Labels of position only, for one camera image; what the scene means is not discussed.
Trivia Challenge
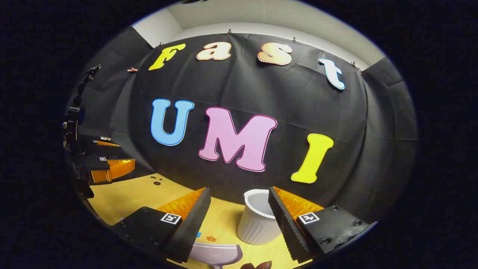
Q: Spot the lilac plastic dustpan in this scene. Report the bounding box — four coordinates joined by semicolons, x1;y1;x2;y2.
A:
190;242;243;269

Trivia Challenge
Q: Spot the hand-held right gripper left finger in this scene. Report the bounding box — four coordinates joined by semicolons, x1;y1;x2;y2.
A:
111;187;212;264

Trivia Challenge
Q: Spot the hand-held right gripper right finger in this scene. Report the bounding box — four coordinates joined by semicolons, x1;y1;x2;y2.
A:
267;186;379;264

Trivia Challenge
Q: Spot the white ribbed garbage bin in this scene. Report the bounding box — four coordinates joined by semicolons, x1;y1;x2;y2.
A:
236;189;283;245

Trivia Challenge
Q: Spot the dark brown rounded object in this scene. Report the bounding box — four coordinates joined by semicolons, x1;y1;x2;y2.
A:
240;261;273;269

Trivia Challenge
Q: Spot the yellow wooden desktop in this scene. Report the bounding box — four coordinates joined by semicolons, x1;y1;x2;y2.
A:
88;173;314;269

